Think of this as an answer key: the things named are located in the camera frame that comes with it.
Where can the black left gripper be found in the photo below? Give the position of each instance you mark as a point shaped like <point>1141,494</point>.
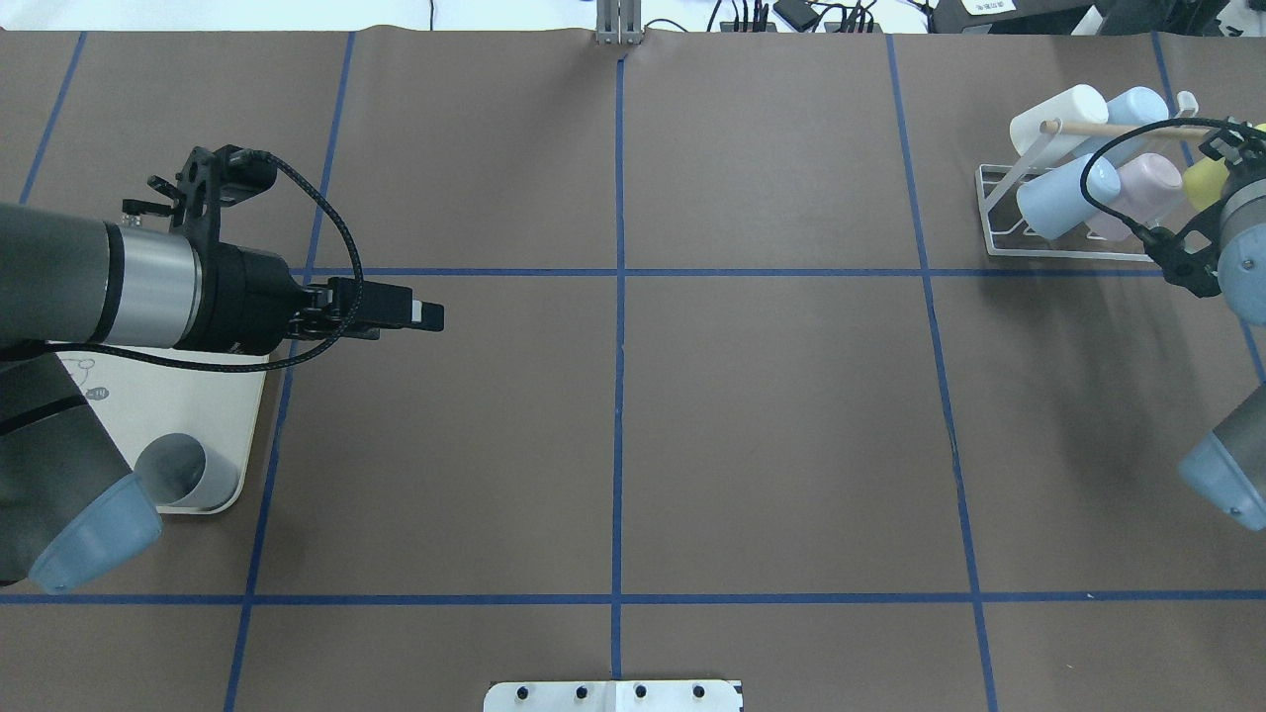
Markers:
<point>245,298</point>

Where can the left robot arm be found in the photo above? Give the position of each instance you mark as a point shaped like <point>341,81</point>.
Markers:
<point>73,508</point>

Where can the white wire cup rack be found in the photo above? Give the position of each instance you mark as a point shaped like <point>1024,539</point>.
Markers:
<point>1103,237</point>

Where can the grey plastic cup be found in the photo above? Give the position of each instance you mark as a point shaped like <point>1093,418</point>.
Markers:
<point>178,470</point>

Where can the aluminium frame post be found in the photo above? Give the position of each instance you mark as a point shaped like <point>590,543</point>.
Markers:
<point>619,22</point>

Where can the light blue plastic cup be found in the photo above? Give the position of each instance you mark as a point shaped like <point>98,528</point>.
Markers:
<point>1134,107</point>

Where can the pink plastic cup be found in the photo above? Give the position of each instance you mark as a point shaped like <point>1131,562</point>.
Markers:
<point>1150,187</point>

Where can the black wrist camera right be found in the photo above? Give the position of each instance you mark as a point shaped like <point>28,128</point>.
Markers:
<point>1195,272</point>

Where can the cream plastic tray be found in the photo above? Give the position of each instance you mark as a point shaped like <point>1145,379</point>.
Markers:
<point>138,403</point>

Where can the yellow plastic cup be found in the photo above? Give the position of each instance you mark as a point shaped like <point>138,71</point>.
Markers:
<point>1234,158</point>

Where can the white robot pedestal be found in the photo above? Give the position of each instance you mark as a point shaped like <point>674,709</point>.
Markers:
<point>616,695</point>

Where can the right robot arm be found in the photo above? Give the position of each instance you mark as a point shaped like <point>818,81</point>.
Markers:
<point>1225,467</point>

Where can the pale cream plastic cup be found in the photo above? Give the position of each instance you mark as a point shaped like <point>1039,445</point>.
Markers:
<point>1080,104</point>

